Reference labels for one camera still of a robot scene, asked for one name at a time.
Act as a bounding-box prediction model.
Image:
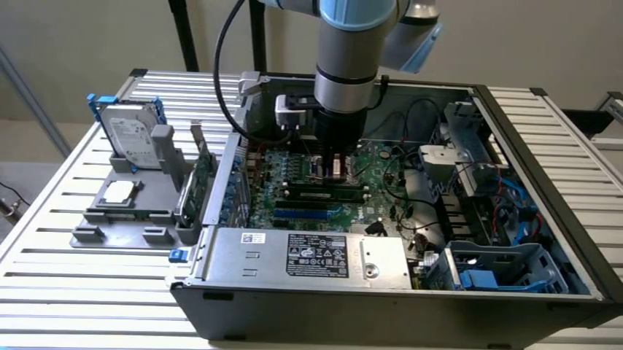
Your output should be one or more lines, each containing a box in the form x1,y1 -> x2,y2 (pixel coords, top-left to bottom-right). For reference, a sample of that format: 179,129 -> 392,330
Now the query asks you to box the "grey aluminium frame bar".
0,42 -> 72,158

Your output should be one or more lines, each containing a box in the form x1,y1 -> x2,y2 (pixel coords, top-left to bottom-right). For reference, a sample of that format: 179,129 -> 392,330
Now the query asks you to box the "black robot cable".
215,0 -> 295,142

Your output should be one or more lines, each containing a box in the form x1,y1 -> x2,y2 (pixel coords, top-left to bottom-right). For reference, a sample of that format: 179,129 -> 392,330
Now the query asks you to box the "grey parts rack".
69,125 -> 204,251

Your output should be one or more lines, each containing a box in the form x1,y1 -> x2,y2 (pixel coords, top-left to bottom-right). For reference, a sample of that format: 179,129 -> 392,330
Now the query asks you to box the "black open PC case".
168,74 -> 623,342

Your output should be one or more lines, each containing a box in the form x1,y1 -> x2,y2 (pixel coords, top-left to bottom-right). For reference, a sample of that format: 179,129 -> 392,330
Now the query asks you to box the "silver power supply unit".
203,227 -> 416,291

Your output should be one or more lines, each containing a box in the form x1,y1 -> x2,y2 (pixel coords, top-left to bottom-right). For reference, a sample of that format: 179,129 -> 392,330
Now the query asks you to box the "thin black floor wire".
0,181 -> 31,221

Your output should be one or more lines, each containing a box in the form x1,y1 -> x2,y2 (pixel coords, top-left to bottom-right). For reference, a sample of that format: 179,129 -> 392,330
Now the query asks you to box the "grey case latch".
237,70 -> 272,98

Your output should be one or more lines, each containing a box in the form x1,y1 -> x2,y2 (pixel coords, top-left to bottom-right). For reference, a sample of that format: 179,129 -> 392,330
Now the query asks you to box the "CPU socket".
301,152 -> 353,182

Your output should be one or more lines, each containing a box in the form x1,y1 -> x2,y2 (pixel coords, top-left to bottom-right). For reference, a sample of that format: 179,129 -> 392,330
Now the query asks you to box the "blue-grey disk bay cage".
441,239 -> 571,292

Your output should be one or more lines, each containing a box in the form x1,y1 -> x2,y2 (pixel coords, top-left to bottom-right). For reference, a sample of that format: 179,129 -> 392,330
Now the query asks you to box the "blue disk bracket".
85,93 -> 169,173

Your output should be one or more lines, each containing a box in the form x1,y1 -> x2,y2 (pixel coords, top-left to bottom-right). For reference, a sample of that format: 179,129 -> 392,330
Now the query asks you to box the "black wire loop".
401,98 -> 443,144

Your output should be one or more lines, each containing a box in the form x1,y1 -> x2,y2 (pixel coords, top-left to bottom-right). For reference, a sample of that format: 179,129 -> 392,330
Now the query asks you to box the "silver hard disk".
100,103 -> 164,171

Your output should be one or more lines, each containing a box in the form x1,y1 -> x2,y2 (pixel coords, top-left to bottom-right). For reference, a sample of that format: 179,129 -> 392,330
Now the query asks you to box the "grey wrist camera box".
273,93 -> 313,129

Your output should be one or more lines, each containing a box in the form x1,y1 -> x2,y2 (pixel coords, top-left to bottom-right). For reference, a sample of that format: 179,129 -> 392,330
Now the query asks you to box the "light grey plastic shroud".
416,144 -> 461,173

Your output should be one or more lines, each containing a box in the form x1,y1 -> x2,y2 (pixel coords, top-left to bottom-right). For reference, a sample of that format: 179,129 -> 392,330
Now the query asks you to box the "green graphics card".
175,119 -> 217,229

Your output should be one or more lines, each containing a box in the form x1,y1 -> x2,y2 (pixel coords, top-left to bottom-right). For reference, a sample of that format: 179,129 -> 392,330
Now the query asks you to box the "green motherboard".
241,139 -> 416,235

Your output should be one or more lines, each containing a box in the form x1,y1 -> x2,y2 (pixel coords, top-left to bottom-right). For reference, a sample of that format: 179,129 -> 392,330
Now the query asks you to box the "blue expansion slot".
273,208 -> 340,222

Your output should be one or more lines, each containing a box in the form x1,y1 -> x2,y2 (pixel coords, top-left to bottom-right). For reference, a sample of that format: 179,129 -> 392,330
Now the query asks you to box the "aluminium frame profile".
588,90 -> 623,151

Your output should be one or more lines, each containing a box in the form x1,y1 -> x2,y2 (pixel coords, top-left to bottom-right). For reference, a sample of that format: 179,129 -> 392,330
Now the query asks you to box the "black stand post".
247,0 -> 268,72
168,0 -> 201,72

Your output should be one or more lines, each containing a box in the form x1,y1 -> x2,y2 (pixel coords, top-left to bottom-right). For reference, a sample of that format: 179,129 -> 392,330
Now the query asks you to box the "grey metal drive bay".
439,99 -> 509,198

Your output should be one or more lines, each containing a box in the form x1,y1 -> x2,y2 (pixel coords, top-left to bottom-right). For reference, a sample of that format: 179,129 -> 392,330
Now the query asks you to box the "black RAM stick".
283,191 -> 369,203

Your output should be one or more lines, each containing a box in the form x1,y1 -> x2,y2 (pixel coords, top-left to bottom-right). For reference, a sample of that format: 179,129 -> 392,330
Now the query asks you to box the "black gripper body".
312,108 -> 369,151

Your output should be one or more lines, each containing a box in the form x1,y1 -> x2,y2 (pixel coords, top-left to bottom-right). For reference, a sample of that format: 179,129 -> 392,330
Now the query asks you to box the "white-topped CPU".
103,180 -> 136,203

